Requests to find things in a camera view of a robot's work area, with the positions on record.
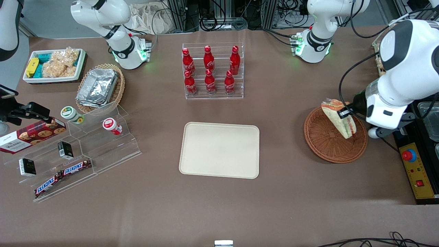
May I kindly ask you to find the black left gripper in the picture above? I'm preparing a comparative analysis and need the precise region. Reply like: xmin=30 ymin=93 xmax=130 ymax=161
xmin=337 ymin=90 xmax=368 ymax=119

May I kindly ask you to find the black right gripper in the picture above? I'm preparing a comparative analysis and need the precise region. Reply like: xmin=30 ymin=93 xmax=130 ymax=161
xmin=0 ymin=101 xmax=51 ymax=126

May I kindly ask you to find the triangle sandwich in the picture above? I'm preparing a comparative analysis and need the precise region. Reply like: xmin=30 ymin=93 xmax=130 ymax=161
xmin=321 ymin=98 xmax=357 ymax=139

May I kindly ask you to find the round brown wicker basket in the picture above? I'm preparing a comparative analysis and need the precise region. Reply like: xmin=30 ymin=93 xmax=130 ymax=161
xmin=304 ymin=106 xmax=368 ymax=164

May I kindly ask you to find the oval light wicker basket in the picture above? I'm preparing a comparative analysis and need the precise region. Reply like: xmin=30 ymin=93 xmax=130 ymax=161
xmin=76 ymin=63 xmax=126 ymax=115

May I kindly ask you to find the cream rectangular plastic tray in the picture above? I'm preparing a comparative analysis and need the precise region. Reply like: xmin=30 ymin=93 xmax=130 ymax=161
xmin=179 ymin=121 xmax=260 ymax=179

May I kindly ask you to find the red tartan Walkers cookie box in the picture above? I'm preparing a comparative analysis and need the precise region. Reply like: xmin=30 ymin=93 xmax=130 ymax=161
xmin=0 ymin=117 xmax=67 ymax=155

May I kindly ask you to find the green lidded sunflower cup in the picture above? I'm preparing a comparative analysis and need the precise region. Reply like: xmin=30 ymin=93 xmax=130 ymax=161
xmin=60 ymin=106 xmax=85 ymax=125

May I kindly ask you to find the clear bag of rice crisps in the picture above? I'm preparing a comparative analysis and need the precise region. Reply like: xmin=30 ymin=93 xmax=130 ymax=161
xmin=41 ymin=61 xmax=77 ymax=78
xmin=51 ymin=47 xmax=80 ymax=68

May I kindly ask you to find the yellow snack packet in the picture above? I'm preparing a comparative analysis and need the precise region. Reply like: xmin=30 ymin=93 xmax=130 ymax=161
xmin=25 ymin=57 xmax=39 ymax=78

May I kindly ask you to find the small black carton box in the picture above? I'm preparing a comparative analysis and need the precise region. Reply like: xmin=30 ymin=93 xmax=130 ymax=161
xmin=57 ymin=141 xmax=74 ymax=160
xmin=19 ymin=158 xmax=37 ymax=177

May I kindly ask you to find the teal snack packet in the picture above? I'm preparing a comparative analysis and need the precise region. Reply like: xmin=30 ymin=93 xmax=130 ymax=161
xmin=35 ymin=53 xmax=52 ymax=79

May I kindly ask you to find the white rectangular snack bin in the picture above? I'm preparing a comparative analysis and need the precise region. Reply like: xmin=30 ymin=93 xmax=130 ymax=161
xmin=22 ymin=48 xmax=86 ymax=84

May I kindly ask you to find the clear acrylic riser with snacks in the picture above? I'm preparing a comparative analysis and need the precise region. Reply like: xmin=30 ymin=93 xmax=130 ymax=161
xmin=3 ymin=132 xmax=98 ymax=203

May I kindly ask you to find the silver foil container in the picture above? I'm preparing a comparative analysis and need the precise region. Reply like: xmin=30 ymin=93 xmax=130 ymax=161
xmin=76 ymin=68 xmax=119 ymax=108

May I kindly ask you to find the Snickers chocolate bar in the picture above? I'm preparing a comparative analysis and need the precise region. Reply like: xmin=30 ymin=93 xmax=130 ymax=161
xmin=62 ymin=159 xmax=93 ymax=177
xmin=34 ymin=171 xmax=64 ymax=198

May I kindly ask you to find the clear acrylic riser with cups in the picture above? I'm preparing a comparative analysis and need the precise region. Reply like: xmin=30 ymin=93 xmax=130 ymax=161
xmin=67 ymin=101 xmax=142 ymax=174

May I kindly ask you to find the red lidded yogurt cup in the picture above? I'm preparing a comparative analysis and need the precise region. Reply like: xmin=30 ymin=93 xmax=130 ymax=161
xmin=102 ymin=117 xmax=123 ymax=136

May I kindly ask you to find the clear plastic storage container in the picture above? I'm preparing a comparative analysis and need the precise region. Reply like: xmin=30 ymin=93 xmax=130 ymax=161
xmin=416 ymin=101 xmax=439 ymax=143

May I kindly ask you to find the yellow control box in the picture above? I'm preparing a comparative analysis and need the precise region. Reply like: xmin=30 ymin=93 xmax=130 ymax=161
xmin=399 ymin=142 xmax=439 ymax=200

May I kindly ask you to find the red Coca-Cola bottle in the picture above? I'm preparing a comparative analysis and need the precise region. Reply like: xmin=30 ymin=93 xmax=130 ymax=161
xmin=229 ymin=45 xmax=241 ymax=75
xmin=203 ymin=45 xmax=215 ymax=73
xmin=224 ymin=70 xmax=236 ymax=95
xmin=204 ymin=69 xmax=217 ymax=95
xmin=181 ymin=48 xmax=195 ymax=76
xmin=184 ymin=70 xmax=198 ymax=96

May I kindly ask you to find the clear acrylic bottle rack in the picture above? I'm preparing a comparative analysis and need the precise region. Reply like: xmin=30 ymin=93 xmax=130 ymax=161
xmin=181 ymin=42 xmax=245 ymax=100

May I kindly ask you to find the beige crumpled cloth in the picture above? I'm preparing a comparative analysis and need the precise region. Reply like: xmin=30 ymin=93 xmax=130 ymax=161
xmin=128 ymin=2 xmax=173 ymax=35

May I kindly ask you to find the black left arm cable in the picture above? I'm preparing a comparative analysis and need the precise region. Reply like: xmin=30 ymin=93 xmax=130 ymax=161
xmin=339 ymin=51 xmax=382 ymax=121

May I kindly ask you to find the aluminium frame post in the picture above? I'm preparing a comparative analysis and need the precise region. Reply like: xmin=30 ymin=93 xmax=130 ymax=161
xmin=168 ymin=0 xmax=193 ymax=32
xmin=262 ymin=0 xmax=278 ymax=28

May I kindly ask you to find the black cable on table edge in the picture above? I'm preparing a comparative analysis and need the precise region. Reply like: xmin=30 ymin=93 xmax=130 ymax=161
xmin=317 ymin=232 xmax=439 ymax=247

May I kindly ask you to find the coiled black cable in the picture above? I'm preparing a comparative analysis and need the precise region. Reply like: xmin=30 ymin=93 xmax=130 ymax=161
xmin=200 ymin=15 xmax=248 ymax=31

